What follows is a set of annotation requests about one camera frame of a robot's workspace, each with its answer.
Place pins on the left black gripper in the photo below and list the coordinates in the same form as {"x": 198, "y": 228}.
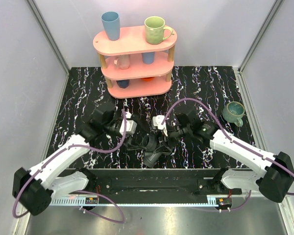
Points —
{"x": 128, "y": 141}

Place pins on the dark blue cup bottom shelf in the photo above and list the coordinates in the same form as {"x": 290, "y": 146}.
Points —
{"x": 123, "y": 83}

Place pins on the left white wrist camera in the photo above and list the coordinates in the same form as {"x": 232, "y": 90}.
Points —
{"x": 131, "y": 125}

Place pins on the grey threaded pipe nut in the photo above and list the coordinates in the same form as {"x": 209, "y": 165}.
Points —
{"x": 149, "y": 142}

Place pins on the orange bowl bottom shelf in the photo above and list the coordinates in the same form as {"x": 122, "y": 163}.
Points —
{"x": 147, "y": 78}

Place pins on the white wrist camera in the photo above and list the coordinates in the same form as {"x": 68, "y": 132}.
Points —
{"x": 158, "y": 122}
{"x": 131, "y": 125}

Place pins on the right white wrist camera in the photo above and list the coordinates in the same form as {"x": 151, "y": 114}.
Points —
{"x": 158, "y": 122}

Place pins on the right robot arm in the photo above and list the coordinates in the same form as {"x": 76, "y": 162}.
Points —
{"x": 270, "y": 174}

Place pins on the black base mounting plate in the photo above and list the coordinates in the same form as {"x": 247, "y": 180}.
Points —
{"x": 160, "y": 186}

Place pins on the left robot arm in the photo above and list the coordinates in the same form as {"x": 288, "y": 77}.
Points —
{"x": 36, "y": 187}

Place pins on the grey pipe tee fitting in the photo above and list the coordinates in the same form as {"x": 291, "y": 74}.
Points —
{"x": 151, "y": 156}

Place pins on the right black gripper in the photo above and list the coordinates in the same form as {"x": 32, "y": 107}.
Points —
{"x": 163, "y": 149}

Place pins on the tall blue tumbler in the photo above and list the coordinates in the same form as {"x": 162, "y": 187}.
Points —
{"x": 111, "y": 24}

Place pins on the light green mug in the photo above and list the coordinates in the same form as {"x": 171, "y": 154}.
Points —
{"x": 154, "y": 30}

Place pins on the pink glass mug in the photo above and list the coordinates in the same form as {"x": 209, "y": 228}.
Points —
{"x": 122, "y": 61}

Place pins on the pink three-tier shelf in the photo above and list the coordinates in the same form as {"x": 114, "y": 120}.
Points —
{"x": 132, "y": 41}

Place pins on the blue cup middle shelf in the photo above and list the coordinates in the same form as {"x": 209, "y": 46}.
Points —
{"x": 148, "y": 57}

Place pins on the teal ceramic mug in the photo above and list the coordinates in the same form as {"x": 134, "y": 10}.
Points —
{"x": 233, "y": 113}

